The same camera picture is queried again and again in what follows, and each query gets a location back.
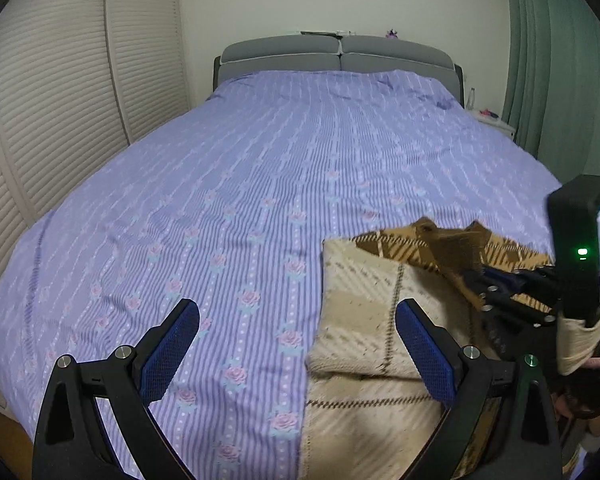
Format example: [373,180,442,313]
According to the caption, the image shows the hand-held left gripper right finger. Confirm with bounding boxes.
[396,298,563,480]

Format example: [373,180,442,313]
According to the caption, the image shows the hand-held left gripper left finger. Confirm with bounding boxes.
[32,298,201,480]

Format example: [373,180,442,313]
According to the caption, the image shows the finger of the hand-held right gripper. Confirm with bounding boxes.
[462,265,557,288]
[480,291,561,329]

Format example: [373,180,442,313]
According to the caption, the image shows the brown beige plaid cloth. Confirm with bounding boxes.
[300,216,556,480]

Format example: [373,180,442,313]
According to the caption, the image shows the white nightstand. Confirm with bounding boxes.
[472,110,517,139]

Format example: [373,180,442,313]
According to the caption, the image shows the green curtain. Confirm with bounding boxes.
[502,0,600,181]

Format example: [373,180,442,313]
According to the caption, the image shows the purple floral striped bedsheet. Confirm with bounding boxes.
[0,67,566,480]

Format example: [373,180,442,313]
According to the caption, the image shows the white louvered wardrobe doors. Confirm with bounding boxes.
[0,0,187,407]

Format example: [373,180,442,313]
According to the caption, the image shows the grey padded headboard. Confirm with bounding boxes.
[213,35,466,107]

